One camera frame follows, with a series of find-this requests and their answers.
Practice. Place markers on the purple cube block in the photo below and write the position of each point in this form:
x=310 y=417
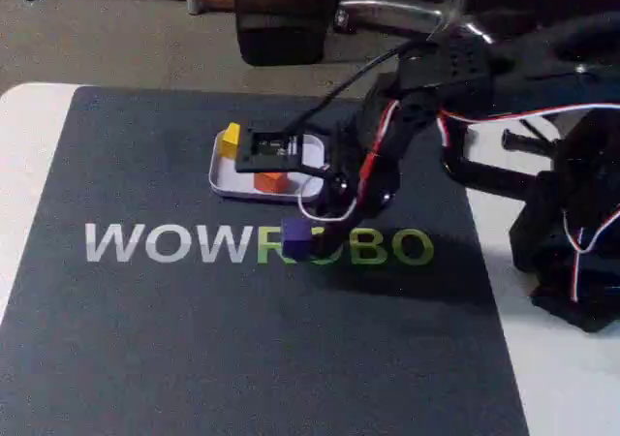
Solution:
x=294 y=237

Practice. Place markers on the white rounded rectangular tray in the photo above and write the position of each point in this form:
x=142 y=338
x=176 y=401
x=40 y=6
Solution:
x=227 y=181

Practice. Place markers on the orange cube block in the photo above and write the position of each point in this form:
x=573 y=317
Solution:
x=271 y=183

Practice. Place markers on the black table clamp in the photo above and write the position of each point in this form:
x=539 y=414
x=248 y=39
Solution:
x=494 y=174

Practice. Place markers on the yellow cube block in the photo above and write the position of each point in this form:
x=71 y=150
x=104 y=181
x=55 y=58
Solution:
x=230 y=140

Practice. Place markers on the chrome chair base leg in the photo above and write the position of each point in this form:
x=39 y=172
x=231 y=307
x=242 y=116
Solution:
x=387 y=14

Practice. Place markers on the dark WOWROBO printed mat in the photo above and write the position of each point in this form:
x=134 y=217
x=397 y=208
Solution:
x=194 y=334

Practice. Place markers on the black flat camera box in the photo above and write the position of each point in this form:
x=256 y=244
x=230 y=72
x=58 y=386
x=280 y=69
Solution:
x=266 y=150

